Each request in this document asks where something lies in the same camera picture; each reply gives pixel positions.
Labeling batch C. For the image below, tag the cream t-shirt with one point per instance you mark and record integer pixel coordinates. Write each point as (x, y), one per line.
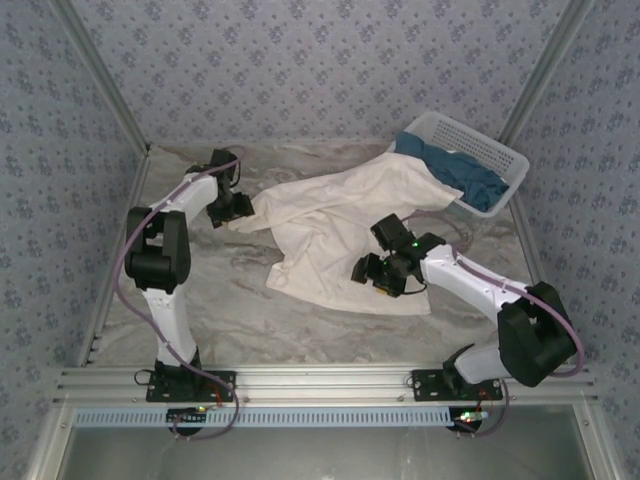
(325, 220)

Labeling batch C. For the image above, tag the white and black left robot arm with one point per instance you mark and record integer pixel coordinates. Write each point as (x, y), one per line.
(165, 300)

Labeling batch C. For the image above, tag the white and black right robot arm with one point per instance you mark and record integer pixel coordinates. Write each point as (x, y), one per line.
(465, 275)

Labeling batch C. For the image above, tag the blue t-shirt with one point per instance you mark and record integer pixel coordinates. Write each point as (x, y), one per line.
(450, 170)

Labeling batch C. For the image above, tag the white plastic basket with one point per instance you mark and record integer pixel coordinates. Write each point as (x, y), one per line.
(480, 145)

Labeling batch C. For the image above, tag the black right controller board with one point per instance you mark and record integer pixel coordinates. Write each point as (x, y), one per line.
(467, 419)

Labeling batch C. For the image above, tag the black controller board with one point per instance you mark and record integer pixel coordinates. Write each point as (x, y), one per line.
(187, 416)
(467, 419)

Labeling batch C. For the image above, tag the black left controller board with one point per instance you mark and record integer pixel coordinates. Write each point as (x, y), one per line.
(187, 416)

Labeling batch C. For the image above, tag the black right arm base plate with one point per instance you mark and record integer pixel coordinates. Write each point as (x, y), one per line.
(430, 387)

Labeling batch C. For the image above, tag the aluminium mounting rail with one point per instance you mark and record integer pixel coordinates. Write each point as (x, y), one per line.
(325, 382)

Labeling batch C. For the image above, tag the aluminium table side rail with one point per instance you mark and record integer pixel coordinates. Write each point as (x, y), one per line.
(117, 255)

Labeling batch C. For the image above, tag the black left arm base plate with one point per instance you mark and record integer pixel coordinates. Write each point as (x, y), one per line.
(220, 382)

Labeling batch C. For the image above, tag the aluminium frame post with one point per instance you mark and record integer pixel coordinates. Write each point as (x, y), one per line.
(100, 75)
(545, 70)

